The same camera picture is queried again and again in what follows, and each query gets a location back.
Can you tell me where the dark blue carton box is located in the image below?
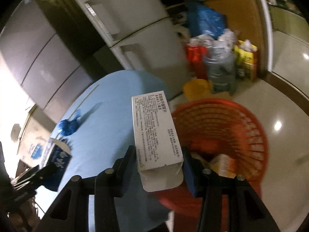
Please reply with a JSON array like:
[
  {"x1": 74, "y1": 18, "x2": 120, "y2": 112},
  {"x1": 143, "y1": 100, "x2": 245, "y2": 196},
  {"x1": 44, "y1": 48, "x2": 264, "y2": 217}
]
[{"x1": 43, "y1": 138, "x2": 72, "y2": 192}]

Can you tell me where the white medicine box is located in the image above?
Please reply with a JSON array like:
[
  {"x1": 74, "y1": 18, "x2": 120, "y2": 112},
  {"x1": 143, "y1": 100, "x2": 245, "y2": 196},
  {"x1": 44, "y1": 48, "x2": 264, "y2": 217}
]
[{"x1": 132, "y1": 91, "x2": 184, "y2": 192}]

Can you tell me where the blue crumpled plastic bag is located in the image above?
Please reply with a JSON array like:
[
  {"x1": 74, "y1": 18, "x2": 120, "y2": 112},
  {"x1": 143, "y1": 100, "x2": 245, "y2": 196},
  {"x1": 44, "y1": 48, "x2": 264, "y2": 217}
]
[{"x1": 58, "y1": 109, "x2": 82, "y2": 137}]

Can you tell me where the red mesh waste basket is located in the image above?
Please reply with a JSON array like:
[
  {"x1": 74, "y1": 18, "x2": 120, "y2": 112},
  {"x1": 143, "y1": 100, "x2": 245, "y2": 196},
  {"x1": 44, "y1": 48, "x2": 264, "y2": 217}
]
[{"x1": 154, "y1": 98, "x2": 269, "y2": 219}]

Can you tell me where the blue tablecloth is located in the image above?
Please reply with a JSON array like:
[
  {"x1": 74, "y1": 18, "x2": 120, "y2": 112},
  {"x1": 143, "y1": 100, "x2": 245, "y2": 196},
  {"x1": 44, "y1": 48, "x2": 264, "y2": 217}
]
[{"x1": 59, "y1": 70, "x2": 169, "y2": 231}]

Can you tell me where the long white stick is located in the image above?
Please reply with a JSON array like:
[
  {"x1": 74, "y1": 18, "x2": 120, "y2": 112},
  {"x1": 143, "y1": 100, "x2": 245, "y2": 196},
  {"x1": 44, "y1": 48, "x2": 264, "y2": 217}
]
[{"x1": 68, "y1": 84, "x2": 99, "y2": 120}]

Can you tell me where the yellow plastic bucket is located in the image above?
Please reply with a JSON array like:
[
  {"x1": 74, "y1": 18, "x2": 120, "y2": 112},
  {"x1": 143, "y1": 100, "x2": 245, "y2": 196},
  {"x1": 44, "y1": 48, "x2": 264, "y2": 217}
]
[{"x1": 183, "y1": 78, "x2": 212, "y2": 101}]

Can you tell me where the grey multi-drawer refrigerator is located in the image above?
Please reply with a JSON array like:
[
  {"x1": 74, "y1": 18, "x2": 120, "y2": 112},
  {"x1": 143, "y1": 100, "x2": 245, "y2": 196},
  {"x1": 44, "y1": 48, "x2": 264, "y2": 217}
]
[{"x1": 1, "y1": 0, "x2": 94, "y2": 123}]

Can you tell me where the large clear water jug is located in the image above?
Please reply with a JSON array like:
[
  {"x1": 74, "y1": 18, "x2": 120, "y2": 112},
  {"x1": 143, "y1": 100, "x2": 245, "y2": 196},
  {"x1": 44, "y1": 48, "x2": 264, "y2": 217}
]
[{"x1": 203, "y1": 48, "x2": 236, "y2": 95}]

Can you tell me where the yellow printed bag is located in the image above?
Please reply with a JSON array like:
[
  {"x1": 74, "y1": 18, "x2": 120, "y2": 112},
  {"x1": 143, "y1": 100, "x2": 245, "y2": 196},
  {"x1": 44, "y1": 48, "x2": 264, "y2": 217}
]
[{"x1": 234, "y1": 39, "x2": 258, "y2": 82}]

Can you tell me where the red shopping bag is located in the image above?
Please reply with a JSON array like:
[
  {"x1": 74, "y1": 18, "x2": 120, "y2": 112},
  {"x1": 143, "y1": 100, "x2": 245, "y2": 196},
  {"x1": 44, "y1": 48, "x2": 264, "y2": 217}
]
[{"x1": 186, "y1": 45, "x2": 208, "y2": 80}]

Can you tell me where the white plastic bags pile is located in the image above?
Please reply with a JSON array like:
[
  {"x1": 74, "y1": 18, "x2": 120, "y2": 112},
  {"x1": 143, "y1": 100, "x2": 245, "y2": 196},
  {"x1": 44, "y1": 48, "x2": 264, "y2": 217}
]
[{"x1": 188, "y1": 28, "x2": 237, "y2": 59}]

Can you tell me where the wooden cabinet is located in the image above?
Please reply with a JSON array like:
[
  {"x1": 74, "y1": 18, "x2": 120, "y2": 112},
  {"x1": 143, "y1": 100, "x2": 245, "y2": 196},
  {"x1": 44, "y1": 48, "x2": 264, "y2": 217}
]
[{"x1": 204, "y1": 0, "x2": 266, "y2": 77}]

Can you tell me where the silver two-door refrigerator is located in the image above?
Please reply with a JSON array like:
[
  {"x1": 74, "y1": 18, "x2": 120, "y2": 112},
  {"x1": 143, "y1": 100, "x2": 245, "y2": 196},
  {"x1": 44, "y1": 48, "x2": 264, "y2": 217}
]
[{"x1": 76, "y1": 0, "x2": 190, "y2": 97}]

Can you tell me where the large blue bag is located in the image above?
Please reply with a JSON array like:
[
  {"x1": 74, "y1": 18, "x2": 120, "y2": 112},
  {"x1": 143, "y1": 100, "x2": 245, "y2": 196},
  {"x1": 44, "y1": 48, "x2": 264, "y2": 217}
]
[{"x1": 186, "y1": 3, "x2": 226, "y2": 39}]

